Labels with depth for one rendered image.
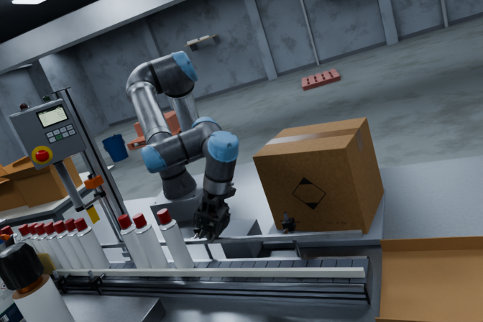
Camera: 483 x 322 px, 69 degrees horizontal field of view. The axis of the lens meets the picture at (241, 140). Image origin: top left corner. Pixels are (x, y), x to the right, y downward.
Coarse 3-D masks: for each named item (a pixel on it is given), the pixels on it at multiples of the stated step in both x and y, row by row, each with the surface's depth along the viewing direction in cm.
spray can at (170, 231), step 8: (160, 216) 100; (168, 216) 101; (168, 224) 101; (176, 224) 102; (168, 232) 100; (176, 232) 101; (168, 240) 101; (176, 240) 101; (168, 248) 103; (176, 248) 102; (184, 248) 103; (176, 256) 102; (184, 256) 103; (176, 264) 104; (184, 264) 103; (192, 264) 105
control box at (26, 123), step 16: (32, 112) 112; (16, 128) 110; (32, 128) 112; (48, 128) 114; (32, 144) 112; (48, 144) 114; (64, 144) 117; (80, 144) 119; (32, 160) 113; (48, 160) 115
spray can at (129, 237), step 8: (120, 216) 108; (128, 216) 107; (120, 224) 106; (128, 224) 107; (120, 232) 108; (128, 232) 106; (128, 240) 107; (136, 240) 107; (128, 248) 108; (136, 248) 108; (136, 256) 108; (144, 256) 109; (136, 264) 110; (144, 264) 109
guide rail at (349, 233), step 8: (312, 232) 89; (320, 232) 88; (328, 232) 87; (336, 232) 86; (344, 232) 85; (352, 232) 84; (360, 232) 83; (160, 240) 112; (184, 240) 107; (192, 240) 105; (200, 240) 104; (208, 240) 102; (216, 240) 101; (224, 240) 100; (232, 240) 99; (240, 240) 98; (248, 240) 97; (256, 240) 96; (264, 240) 94; (272, 240) 93; (280, 240) 92; (104, 248) 123
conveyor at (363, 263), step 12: (120, 264) 123; (132, 264) 120; (204, 264) 106; (216, 264) 104; (228, 264) 102; (240, 264) 100; (252, 264) 98; (264, 264) 96; (276, 264) 95; (288, 264) 93; (300, 264) 92; (312, 264) 90; (324, 264) 89; (336, 264) 87; (348, 264) 86; (360, 264) 85; (72, 276) 126; (84, 276) 123; (108, 276) 118; (120, 276) 115; (132, 276) 113
